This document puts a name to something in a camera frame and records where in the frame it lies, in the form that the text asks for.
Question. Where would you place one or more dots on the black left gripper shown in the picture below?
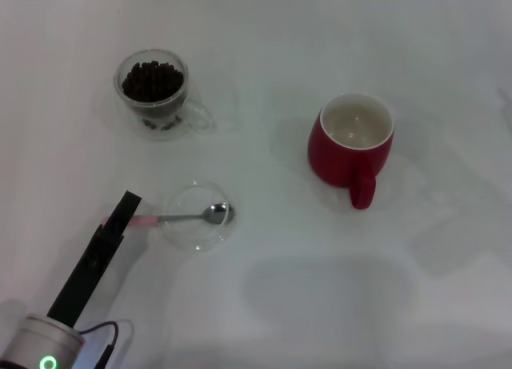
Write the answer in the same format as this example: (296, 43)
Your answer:
(84, 277)

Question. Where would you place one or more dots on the red ceramic mug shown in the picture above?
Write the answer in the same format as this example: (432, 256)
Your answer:
(336, 161)

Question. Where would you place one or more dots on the coffee beans pile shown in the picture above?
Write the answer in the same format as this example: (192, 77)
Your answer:
(153, 81)

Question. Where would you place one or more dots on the clear glass saucer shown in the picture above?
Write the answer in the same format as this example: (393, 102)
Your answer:
(192, 237)

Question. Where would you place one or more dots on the double-wall glass cup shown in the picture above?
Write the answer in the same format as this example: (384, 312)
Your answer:
(188, 109)

